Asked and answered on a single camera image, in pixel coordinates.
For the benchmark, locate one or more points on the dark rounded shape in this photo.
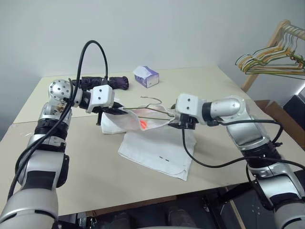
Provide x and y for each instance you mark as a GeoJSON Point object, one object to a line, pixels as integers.
{"type": "Point", "coordinates": [178, 219]}

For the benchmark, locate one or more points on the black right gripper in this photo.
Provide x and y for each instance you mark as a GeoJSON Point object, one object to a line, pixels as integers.
{"type": "Point", "coordinates": [188, 121]}

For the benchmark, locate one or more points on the white shorts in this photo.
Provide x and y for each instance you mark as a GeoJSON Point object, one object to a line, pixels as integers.
{"type": "Point", "coordinates": [155, 148]}

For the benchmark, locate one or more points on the purple tissue box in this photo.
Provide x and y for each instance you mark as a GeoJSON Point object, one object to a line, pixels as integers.
{"type": "Point", "coordinates": [152, 78]}

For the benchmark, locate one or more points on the white tissue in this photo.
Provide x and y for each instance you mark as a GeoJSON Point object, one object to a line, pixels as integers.
{"type": "Point", "coordinates": [140, 70]}

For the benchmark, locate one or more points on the folded black purple umbrella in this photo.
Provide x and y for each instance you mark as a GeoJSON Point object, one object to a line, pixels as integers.
{"type": "Point", "coordinates": [119, 82]}

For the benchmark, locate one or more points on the brown cardboard box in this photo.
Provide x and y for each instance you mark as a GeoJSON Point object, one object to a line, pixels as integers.
{"type": "Point", "coordinates": [271, 107]}

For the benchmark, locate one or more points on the light wooden slat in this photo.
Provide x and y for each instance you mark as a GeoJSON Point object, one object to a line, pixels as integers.
{"type": "Point", "coordinates": [237, 215]}

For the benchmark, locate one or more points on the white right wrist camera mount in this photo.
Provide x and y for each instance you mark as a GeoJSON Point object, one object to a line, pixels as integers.
{"type": "Point", "coordinates": [189, 103]}

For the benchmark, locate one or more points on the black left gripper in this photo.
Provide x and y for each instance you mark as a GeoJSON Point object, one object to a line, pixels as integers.
{"type": "Point", "coordinates": [100, 109]}

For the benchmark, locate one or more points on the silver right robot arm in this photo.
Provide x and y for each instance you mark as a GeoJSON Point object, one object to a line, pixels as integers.
{"type": "Point", "coordinates": [245, 133]}

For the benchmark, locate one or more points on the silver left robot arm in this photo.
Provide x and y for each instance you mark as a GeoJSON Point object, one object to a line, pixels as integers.
{"type": "Point", "coordinates": [45, 167]}

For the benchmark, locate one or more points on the bunch of coloured hangers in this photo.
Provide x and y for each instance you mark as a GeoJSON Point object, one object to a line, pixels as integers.
{"type": "Point", "coordinates": [252, 61]}

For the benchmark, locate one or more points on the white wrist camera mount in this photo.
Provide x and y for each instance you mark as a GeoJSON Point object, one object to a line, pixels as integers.
{"type": "Point", "coordinates": [189, 103]}
{"type": "Point", "coordinates": [102, 95]}

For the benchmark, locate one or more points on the black metal table frame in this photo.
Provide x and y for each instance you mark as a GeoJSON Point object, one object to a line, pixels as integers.
{"type": "Point", "coordinates": [226, 194]}

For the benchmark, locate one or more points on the wooden clothes rack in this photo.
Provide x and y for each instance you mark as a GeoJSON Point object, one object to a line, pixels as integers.
{"type": "Point", "coordinates": [249, 82]}

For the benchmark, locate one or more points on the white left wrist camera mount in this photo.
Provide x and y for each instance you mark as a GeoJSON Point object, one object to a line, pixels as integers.
{"type": "Point", "coordinates": [102, 95]}

